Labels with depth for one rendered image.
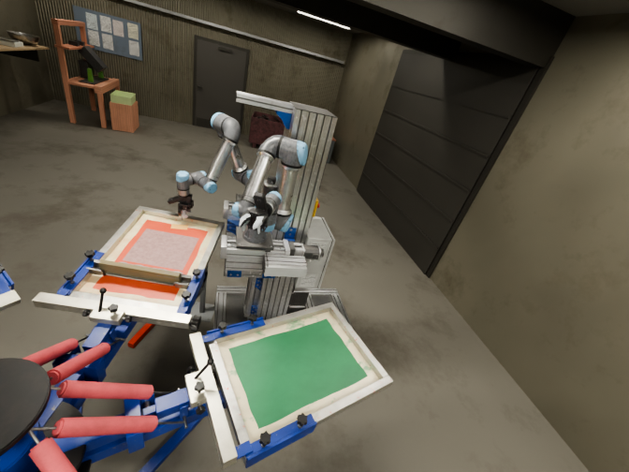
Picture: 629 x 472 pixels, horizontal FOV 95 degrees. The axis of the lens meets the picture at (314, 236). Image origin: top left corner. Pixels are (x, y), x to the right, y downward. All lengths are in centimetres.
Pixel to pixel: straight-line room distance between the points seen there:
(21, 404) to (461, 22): 356
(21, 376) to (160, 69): 859
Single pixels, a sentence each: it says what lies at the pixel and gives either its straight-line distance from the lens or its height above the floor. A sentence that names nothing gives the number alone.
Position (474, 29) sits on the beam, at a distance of 347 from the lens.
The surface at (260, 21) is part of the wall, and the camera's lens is 916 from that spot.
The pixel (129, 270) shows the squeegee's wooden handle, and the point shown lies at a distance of 183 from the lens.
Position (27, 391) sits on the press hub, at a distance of 119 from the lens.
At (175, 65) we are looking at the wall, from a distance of 927.
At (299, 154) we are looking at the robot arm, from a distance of 152.
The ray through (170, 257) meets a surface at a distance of 199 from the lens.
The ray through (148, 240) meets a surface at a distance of 212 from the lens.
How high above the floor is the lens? 225
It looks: 30 degrees down
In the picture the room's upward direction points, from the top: 16 degrees clockwise
